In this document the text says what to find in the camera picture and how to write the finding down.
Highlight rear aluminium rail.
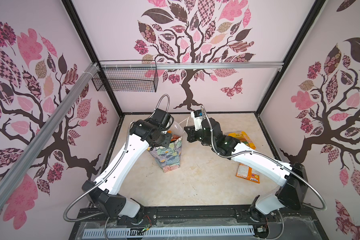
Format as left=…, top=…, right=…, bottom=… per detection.
left=100, top=61, right=284, bottom=70

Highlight left aluminium rail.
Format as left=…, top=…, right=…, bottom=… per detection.
left=0, top=63, right=100, bottom=210

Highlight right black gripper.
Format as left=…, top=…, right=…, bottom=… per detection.
left=183, top=125, right=215, bottom=150

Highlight orange snack bag right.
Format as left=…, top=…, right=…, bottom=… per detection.
left=236, top=163, right=260, bottom=184

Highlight aluminium rail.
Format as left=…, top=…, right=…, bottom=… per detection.
left=0, top=63, right=100, bottom=210
left=100, top=61, right=284, bottom=70

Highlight right metal cable conduit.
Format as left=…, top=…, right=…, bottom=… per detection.
left=200, top=104, right=328, bottom=212

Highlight yellow corn snack bag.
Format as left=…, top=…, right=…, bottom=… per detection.
left=228, top=132, right=256, bottom=150

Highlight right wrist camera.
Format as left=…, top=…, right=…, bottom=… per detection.
left=191, top=109, right=204, bottom=131

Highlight patterned paper bag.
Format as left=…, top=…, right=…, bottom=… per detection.
left=147, top=117, right=190, bottom=173

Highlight white slotted cable duct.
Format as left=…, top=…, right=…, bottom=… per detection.
left=79, top=226, right=255, bottom=240

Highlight black wire basket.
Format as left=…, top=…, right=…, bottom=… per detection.
left=92, top=60, right=159, bottom=93

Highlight orange chip snack bag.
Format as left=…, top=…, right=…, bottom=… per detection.
left=171, top=135, right=181, bottom=143

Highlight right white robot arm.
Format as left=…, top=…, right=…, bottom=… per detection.
left=184, top=118, right=308, bottom=222

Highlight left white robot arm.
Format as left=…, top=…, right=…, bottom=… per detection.
left=82, top=109, right=174, bottom=218

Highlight black base frame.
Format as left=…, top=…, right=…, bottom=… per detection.
left=69, top=205, right=328, bottom=240

